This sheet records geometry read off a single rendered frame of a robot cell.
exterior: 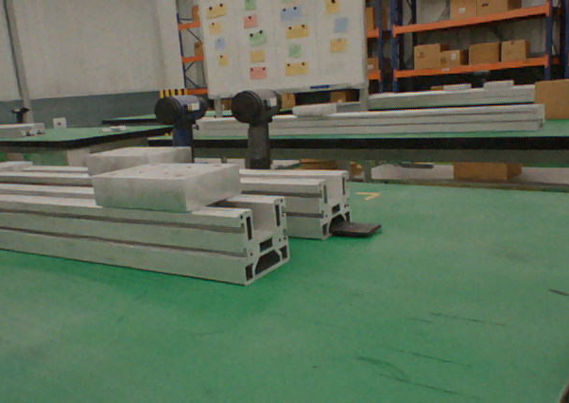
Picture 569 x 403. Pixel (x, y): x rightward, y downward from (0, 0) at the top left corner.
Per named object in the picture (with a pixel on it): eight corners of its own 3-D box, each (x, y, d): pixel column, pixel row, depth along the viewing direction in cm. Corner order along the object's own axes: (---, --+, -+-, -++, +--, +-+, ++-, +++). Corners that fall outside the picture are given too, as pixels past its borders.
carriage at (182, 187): (98, 225, 73) (91, 175, 72) (157, 207, 82) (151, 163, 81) (189, 235, 65) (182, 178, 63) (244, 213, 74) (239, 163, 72)
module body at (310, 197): (-2, 211, 120) (-9, 173, 119) (39, 201, 129) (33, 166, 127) (321, 240, 78) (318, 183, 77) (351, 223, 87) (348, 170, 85)
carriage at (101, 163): (90, 191, 102) (84, 154, 101) (134, 180, 111) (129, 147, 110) (152, 194, 94) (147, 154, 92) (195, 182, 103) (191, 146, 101)
